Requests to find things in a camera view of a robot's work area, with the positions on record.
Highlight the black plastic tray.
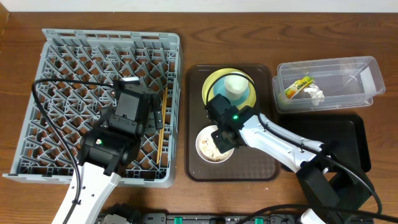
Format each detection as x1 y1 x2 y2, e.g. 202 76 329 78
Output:
277 114 371 172

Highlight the light blue saucer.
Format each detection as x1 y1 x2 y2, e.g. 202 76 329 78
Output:
213 77 249 101

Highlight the yellow green snack wrapper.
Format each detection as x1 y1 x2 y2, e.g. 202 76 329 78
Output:
284 76 314 99

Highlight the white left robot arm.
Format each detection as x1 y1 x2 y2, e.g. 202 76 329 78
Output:
53 81 163 223

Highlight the yellow-green plate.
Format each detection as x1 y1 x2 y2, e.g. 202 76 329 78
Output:
201 68 256 109

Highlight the grey plastic dish rack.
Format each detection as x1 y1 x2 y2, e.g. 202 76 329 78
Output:
6 29 183 188

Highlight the clear plastic container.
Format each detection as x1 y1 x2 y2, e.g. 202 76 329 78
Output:
273 56 386 113

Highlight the black base rail with buttons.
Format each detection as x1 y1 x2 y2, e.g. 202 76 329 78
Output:
96 203 312 224

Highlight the wooden chopstick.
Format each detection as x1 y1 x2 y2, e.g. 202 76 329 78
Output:
156 93 167 165
157 87 168 166

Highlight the brown serving tray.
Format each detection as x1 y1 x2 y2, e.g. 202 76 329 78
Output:
185 65 280 182

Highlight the white cup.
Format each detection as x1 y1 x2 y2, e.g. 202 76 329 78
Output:
224 72 249 101

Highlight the white bowl with food residue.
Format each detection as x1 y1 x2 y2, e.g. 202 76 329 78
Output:
196 125 234 164

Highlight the white tissue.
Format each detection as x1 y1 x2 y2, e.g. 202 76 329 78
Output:
303 84 325 106

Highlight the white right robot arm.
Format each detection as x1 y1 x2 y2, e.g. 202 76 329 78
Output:
205 94 381 223

